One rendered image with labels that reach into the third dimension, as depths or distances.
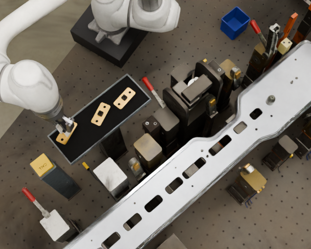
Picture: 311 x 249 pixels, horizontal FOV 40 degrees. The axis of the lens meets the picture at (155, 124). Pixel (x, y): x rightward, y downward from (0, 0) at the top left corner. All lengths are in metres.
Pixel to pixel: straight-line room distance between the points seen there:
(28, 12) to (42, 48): 1.84
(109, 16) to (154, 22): 0.20
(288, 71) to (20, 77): 1.13
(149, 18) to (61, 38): 1.35
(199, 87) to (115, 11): 0.57
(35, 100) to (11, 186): 0.99
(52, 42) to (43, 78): 2.03
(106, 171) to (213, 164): 0.41
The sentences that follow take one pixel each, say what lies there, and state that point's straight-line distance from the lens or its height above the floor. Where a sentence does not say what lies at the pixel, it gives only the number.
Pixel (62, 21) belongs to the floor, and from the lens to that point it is 3.15.
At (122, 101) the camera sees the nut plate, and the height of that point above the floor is 1.16.
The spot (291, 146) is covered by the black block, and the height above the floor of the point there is 0.99.
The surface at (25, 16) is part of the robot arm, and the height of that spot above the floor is 1.59.
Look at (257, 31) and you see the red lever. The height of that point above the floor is 1.12.
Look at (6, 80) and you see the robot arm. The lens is 1.12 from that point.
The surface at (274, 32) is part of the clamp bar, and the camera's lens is 1.65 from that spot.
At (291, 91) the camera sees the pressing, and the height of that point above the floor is 1.00.
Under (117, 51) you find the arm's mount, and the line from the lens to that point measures 2.06.
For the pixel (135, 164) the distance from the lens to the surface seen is 1.53.
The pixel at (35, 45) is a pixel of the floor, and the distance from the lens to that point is 3.11.
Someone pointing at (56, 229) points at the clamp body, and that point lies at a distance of 1.57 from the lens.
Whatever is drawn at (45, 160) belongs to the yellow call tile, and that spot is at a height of 1.16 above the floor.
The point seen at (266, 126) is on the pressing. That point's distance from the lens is 1.71.
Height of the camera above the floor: 2.58
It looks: 71 degrees down
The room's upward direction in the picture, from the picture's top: 4 degrees counter-clockwise
